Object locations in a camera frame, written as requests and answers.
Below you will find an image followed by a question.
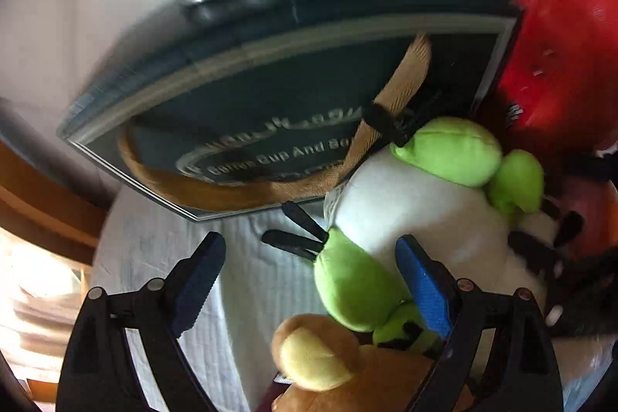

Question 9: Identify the brown teddy bear plush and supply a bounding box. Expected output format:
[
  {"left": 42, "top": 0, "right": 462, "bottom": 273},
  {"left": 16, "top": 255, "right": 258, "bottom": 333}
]
[{"left": 262, "top": 314, "right": 433, "bottom": 411}]

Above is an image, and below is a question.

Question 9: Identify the green white frog plush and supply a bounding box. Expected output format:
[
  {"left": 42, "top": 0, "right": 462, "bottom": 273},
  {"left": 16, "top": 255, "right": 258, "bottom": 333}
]
[{"left": 262, "top": 117, "right": 584, "bottom": 353}]

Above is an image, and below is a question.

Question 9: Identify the red bear-shaped plastic case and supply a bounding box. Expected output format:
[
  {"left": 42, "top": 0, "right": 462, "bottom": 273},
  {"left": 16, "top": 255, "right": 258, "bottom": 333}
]
[{"left": 487, "top": 0, "right": 617, "bottom": 154}]

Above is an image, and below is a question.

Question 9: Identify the dark green gift box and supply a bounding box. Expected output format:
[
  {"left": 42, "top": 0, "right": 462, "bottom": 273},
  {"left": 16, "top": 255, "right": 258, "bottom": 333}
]
[{"left": 59, "top": 0, "right": 521, "bottom": 222}]

